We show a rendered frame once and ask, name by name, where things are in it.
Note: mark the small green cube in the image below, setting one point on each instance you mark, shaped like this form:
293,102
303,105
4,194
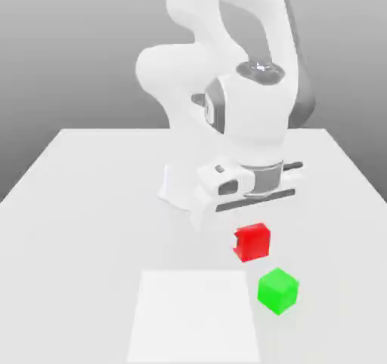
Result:
278,291

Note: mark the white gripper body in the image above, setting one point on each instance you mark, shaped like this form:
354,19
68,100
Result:
257,202

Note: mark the small red cube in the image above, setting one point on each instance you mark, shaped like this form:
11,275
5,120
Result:
254,243

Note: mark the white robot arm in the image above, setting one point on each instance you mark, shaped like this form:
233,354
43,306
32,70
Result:
257,116

